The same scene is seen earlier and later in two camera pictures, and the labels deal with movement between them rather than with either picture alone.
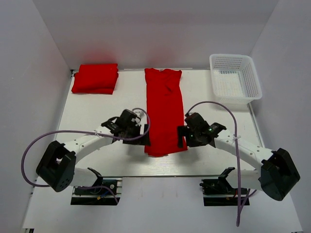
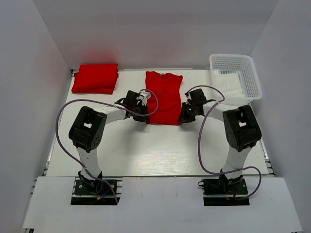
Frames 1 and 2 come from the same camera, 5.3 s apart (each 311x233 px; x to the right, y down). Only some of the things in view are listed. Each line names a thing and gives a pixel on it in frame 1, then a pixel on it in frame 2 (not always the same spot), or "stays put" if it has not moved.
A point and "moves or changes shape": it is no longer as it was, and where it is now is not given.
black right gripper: (184, 131) to (184, 118)
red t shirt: (164, 110) moves or changes shape
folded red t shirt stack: (95, 78) stays put
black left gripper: (144, 140) to (142, 118)
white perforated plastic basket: (235, 79) stays put
